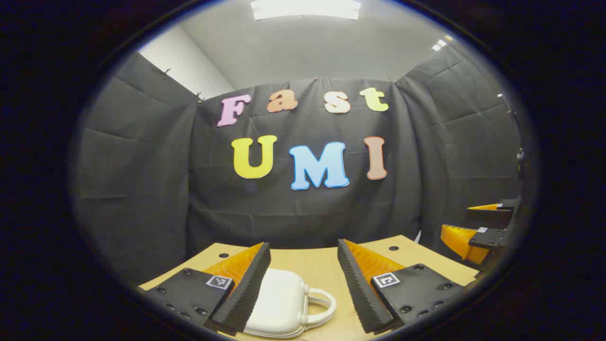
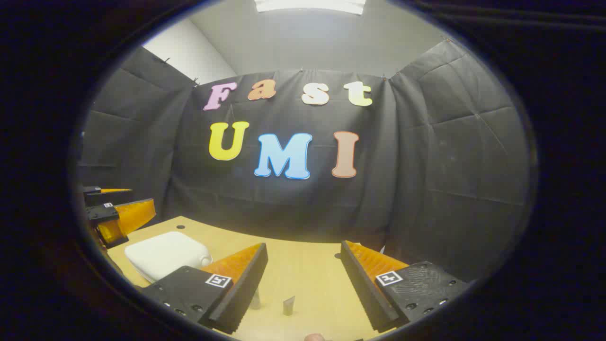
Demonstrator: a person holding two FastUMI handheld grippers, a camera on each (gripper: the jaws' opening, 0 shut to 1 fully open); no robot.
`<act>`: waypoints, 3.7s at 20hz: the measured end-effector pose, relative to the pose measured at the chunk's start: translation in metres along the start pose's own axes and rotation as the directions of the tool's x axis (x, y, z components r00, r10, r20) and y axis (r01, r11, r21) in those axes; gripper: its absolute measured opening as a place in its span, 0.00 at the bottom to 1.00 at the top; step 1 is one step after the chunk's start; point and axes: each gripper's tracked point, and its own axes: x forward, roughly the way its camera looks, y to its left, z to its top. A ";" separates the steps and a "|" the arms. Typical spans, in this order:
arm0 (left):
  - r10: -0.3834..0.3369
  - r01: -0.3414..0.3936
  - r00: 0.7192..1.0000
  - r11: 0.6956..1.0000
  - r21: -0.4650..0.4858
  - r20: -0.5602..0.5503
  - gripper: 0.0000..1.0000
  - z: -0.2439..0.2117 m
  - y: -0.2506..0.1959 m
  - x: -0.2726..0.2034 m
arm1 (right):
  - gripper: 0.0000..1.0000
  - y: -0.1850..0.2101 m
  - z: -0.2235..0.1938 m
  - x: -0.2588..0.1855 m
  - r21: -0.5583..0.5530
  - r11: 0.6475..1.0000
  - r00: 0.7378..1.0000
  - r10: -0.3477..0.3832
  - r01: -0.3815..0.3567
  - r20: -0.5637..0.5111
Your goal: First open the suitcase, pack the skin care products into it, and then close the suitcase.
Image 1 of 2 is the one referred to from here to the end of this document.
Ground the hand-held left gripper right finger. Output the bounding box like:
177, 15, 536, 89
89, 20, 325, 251
337, 239, 467, 334

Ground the black backdrop cloth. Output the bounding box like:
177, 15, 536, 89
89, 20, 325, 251
71, 45, 524, 285

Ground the metal stand pole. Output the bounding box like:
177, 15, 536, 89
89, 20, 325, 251
497, 93, 519, 119

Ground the large ceiling light panel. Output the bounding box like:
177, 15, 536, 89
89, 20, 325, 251
251, 0, 361, 20

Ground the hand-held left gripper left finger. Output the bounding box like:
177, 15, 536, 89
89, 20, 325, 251
142, 242, 272, 337

